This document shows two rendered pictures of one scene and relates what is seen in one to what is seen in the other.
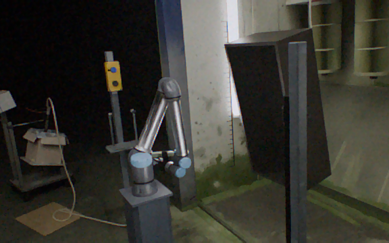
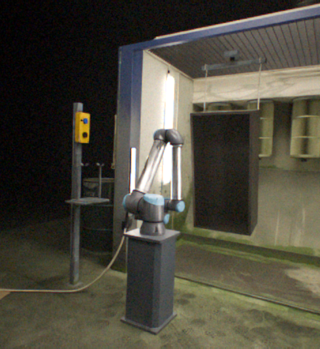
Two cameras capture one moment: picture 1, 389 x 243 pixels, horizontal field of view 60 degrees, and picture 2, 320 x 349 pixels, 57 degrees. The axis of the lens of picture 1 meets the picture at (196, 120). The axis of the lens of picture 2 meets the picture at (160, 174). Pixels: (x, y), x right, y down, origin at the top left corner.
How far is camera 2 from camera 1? 1.64 m
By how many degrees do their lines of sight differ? 33
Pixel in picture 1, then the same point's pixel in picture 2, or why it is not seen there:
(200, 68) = (148, 136)
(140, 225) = (161, 264)
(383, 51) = (269, 140)
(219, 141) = not seen: hidden behind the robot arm
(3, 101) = not seen: outside the picture
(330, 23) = not seen: hidden behind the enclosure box
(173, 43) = (135, 108)
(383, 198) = (278, 242)
